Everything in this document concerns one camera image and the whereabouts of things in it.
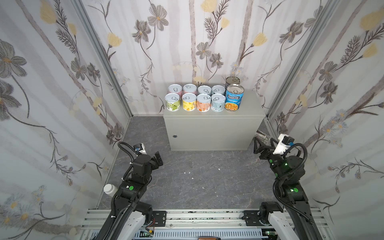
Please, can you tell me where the blue corn label can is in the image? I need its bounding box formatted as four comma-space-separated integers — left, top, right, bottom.
225, 84, 245, 112

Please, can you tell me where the green label can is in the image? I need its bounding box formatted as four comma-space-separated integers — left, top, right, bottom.
165, 93, 180, 112

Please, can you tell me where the teal label can front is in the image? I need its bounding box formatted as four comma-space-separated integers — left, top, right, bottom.
211, 94, 226, 112

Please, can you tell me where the teal label can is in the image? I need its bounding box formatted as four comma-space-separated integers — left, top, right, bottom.
211, 85, 226, 96
198, 85, 212, 96
211, 94, 226, 112

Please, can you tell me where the yellow label can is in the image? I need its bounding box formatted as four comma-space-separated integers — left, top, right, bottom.
182, 93, 197, 112

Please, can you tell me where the black label can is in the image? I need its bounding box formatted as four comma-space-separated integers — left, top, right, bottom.
225, 76, 240, 88

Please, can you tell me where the orange label can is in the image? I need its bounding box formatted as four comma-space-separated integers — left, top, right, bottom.
197, 94, 212, 112

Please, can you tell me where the pink label can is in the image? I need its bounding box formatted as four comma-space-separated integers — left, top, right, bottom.
183, 84, 198, 95
168, 84, 183, 97

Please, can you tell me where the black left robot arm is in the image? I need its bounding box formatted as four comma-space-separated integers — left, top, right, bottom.
94, 142, 163, 240

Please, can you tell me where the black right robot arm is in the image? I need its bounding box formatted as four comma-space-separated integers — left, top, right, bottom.
254, 134, 322, 240

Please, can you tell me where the grey metal cabinet counter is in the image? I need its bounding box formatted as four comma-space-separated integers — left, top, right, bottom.
164, 90, 265, 151

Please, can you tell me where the small tray of items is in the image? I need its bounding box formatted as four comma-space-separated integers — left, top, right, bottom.
255, 131, 271, 145

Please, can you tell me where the white plastic bottle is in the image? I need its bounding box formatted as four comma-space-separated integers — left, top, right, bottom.
103, 184, 118, 198

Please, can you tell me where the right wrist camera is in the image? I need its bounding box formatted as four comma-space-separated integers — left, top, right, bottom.
273, 134, 295, 155

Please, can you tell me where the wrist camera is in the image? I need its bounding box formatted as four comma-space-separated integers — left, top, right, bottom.
134, 143, 147, 155
273, 134, 295, 155

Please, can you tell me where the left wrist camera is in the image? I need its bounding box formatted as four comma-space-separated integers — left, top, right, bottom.
134, 143, 147, 155

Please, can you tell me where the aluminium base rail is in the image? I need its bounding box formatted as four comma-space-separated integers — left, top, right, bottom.
75, 208, 336, 240

